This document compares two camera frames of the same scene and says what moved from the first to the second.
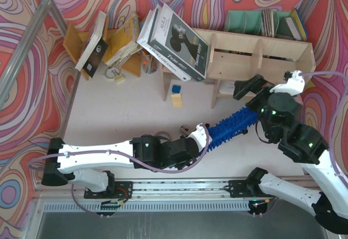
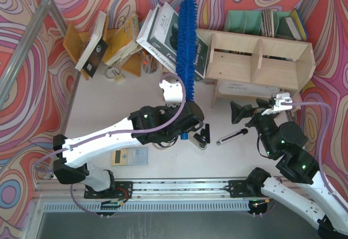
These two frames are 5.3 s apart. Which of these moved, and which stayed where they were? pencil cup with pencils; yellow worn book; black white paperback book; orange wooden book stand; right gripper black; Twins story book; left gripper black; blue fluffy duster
Moved: right gripper black; blue fluffy duster; left gripper black
Stayed: orange wooden book stand; Twins story book; yellow worn book; black white paperback book; pencil cup with pencils
